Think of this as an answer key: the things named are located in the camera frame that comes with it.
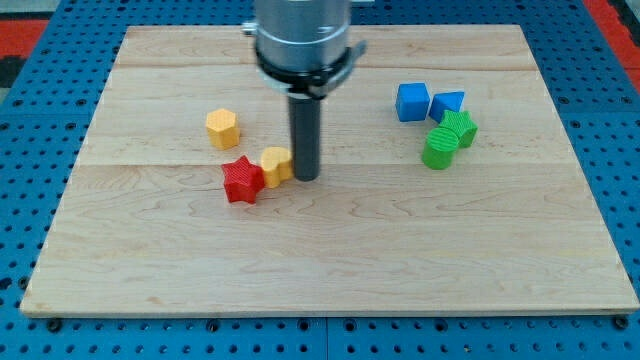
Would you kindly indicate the yellow heart block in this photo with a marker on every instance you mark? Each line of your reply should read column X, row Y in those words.
column 276, row 163

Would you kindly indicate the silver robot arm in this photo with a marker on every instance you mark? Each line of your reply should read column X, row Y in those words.
column 302, row 50

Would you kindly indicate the wooden board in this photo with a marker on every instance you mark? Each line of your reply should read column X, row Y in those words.
column 144, row 228

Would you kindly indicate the blue triangle block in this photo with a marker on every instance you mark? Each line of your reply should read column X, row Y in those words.
column 441, row 102

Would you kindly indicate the yellow hexagon block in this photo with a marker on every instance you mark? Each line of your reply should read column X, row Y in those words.
column 222, row 128

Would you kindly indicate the green star block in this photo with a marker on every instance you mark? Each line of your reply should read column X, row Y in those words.
column 462, row 124

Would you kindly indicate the red star block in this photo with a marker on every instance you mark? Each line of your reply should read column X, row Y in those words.
column 243, row 180

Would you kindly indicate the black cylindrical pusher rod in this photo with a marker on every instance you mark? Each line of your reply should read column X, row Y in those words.
column 304, row 123

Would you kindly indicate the green cylinder block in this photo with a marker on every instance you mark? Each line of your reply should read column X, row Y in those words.
column 441, row 144

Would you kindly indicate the blue cube block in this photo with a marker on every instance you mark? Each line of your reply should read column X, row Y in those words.
column 412, row 102

